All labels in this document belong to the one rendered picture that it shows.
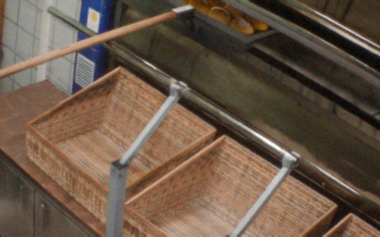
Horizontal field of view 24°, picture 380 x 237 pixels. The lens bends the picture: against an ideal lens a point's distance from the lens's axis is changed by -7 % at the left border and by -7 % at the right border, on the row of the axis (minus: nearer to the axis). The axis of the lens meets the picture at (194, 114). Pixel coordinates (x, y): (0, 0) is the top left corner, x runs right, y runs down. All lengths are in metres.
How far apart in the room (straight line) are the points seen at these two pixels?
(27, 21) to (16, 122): 0.64
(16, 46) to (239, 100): 1.47
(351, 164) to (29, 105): 1.54
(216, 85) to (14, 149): 0.86
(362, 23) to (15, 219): 1.70
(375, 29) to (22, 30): 2.02
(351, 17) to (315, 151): 0.52
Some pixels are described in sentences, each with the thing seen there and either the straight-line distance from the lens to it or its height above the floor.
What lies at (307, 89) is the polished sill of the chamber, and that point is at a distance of 3.12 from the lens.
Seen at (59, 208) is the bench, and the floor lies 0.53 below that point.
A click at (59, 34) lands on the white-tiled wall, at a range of 4.10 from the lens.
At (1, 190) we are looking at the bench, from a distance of 3.81.
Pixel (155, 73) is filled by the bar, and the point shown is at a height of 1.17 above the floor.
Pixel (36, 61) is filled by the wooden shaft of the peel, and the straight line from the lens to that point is 3.02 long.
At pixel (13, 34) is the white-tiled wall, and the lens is 4.44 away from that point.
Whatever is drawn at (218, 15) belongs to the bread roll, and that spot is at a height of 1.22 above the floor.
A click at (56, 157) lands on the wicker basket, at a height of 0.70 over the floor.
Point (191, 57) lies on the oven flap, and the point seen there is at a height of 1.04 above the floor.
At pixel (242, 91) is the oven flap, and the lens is 3.33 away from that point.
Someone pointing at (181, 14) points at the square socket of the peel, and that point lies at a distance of 3.42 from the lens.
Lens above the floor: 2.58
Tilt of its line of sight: 30 degrees down
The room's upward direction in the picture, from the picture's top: 9 degrees clockwise
